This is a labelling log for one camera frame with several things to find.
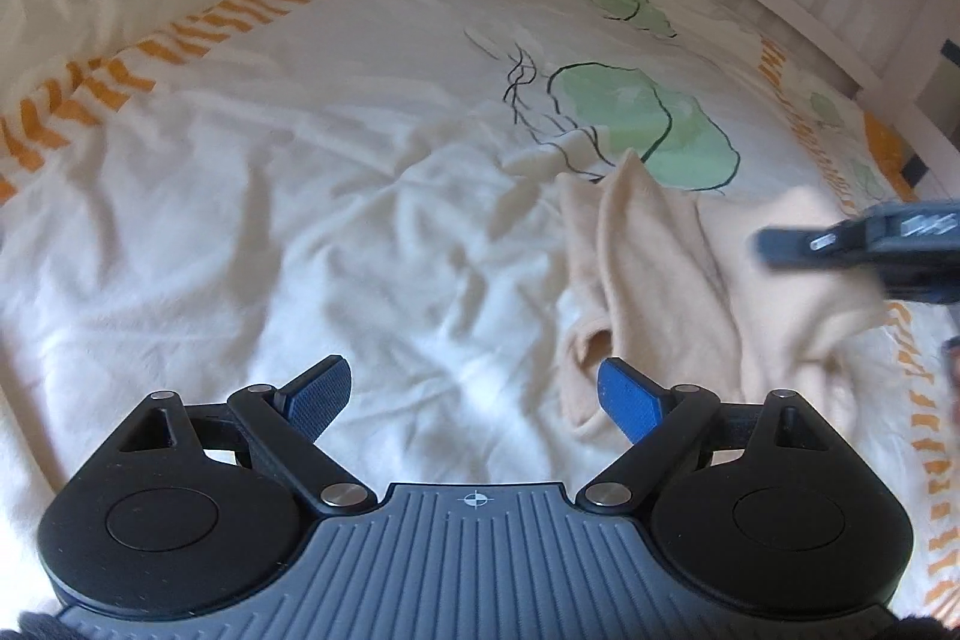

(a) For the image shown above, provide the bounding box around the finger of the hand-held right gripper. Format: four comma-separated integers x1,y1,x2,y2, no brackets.
752,218,877,271

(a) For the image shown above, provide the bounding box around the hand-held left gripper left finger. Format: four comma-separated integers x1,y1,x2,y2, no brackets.
118,355,380,517

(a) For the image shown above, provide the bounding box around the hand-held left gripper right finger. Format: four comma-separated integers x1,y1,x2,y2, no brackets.
576,356,824,513

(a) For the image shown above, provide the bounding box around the cream knit sweater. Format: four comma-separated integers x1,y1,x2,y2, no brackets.
499,149,892,444

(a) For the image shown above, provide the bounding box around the leaf printed bed cover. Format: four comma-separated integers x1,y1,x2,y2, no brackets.
0,0,960,626

